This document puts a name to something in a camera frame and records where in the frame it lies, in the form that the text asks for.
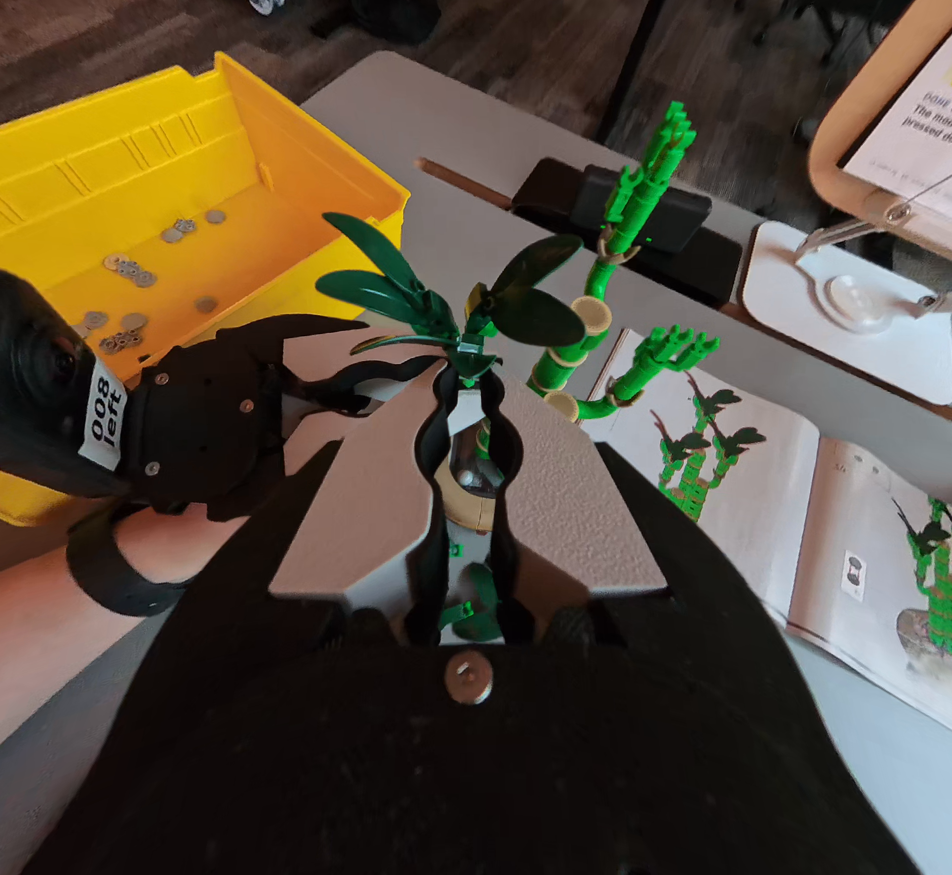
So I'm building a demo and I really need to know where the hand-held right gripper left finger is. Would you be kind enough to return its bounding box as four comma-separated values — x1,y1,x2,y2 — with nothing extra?
269,362,458,647

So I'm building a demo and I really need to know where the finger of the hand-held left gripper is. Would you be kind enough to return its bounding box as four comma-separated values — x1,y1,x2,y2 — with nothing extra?
281,393,389,476
285,328,447,391

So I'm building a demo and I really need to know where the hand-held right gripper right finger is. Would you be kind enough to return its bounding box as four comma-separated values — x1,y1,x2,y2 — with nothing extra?
479,362,668,645

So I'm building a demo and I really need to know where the leafy green lego branch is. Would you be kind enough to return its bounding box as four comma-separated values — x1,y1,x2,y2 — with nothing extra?
316,213,589,407

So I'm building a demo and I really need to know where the lego bamboo plant model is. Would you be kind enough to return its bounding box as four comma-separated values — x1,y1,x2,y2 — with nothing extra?
435,101,722,535

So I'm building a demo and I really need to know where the person's left forearm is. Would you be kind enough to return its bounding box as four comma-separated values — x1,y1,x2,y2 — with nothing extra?
0,548,176,746

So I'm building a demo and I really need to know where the dark green lego leaf piece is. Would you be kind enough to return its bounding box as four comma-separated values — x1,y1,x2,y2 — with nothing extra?
439,562,507,644

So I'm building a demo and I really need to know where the lego instruction booklet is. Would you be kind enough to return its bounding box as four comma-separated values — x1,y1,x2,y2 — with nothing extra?
580,328,952,731

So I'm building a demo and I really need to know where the person's left hand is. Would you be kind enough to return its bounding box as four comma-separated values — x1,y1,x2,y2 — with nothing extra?
113,505,251,582

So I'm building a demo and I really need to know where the pile of metal washers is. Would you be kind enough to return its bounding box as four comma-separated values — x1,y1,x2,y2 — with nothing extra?
70,209,228,357

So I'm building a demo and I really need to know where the yellow plastic bin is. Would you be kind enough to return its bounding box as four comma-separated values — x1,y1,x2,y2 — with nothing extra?
0,53,412,526

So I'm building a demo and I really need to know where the black box with green light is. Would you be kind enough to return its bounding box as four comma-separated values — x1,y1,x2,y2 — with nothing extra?
512,157,745,308

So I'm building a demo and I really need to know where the black box device green light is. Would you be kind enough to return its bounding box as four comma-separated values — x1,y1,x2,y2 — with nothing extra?
571,164,713,256

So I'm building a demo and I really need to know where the wooden document stand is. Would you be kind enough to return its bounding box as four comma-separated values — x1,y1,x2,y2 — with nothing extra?
794,0,952,273

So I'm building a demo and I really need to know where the grey desk with black legs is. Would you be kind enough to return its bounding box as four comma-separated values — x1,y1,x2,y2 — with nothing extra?
595,0,952,147

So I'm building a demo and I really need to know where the printed instruction sheet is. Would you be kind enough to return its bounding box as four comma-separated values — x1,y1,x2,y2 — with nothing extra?
840,34,952,202

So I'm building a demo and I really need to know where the black office chair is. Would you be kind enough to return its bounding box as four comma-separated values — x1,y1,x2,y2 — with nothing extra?
751,0,893,65

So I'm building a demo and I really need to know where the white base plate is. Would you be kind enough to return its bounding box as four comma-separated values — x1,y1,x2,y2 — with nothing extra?
736,220,952,407

